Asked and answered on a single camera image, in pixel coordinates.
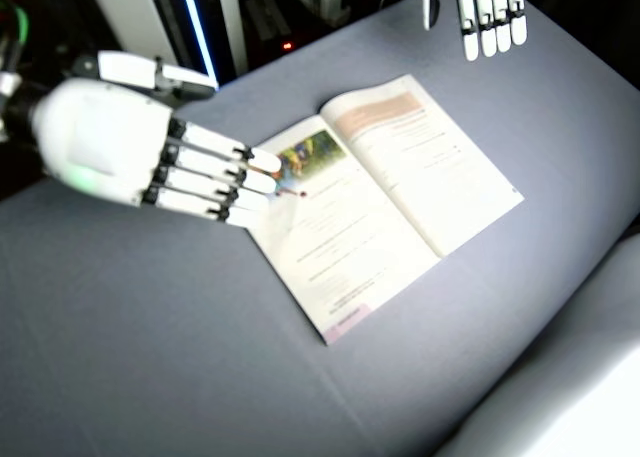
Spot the grey table cloth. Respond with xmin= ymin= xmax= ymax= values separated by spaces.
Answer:
xmin=0 ymin=0 xmax=640 ymax=457

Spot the paper booklet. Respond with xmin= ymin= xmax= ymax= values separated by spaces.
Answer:
xmin=244 ymin=73 xmax=526 ymax=346

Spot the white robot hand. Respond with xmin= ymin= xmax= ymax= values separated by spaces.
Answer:
xmin=31 ymin=50 xmax=283 ymax=229
xmin=419 ymin=0 xmax=529 ymax=62

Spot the long green cable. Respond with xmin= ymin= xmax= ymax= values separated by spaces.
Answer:
xmin=0 ymin=0 xmax=32 ymax=51

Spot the white tower with blue light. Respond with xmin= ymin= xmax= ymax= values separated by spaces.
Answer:
xmin=83 ymin=0 xmax=250 ymax=87

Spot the black device with red light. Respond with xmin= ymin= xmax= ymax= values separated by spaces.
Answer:
xmin=247 ymin=24 xmax=324 ymax=69

